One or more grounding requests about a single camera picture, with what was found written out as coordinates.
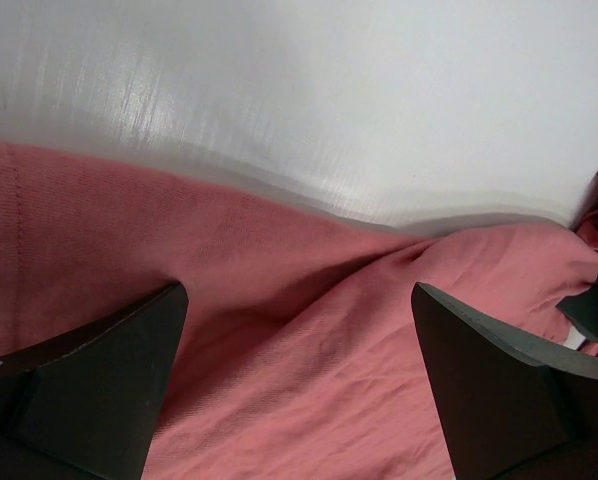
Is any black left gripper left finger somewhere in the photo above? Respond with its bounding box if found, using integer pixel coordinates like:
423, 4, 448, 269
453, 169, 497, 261
0, 284, 188, 479

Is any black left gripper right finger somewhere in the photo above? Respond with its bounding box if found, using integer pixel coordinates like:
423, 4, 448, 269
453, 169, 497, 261
411, 283, 598, 479

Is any pink t-shirt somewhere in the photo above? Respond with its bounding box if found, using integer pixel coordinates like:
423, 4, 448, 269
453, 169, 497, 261
0, 141, 598, 479

